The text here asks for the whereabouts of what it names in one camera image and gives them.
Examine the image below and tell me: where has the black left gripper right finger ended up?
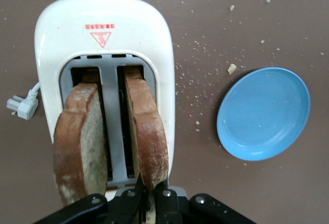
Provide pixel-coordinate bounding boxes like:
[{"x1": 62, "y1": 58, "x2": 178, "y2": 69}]
[{"x1": 154, "y1": 180, "x2": 258, "y2": 224}]

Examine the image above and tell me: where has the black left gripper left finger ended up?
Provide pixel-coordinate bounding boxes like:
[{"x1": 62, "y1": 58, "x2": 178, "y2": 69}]
[{"x1": 34, "y1": 174, "x2": 149, "y2": 224}]

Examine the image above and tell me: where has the brown-crust bread slice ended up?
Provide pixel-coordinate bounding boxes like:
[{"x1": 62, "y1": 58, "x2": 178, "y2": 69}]
[
  {"x1": 124, "y1": 66, "x2": 170, "y2": 224},
  {"x1": 52, "y1": 67, "x2": 108, "y2": 207}
]

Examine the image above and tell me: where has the blue round plate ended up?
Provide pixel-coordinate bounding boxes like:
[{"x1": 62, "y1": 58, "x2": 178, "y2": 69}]
[{"x1": 216, "y1": 67, "x2": 311, "y2": 161}]

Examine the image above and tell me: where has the white toaster power plug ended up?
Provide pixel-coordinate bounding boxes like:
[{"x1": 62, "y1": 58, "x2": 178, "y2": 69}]
[{"x1": 6, "y1": 81, "x2": 42, "y2": 120}]

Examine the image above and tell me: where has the white two-slot toaster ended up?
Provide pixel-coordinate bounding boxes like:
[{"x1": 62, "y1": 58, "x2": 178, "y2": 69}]
[{"x1": 34, "y1": 0, "x2": 176, "y2": 201}]

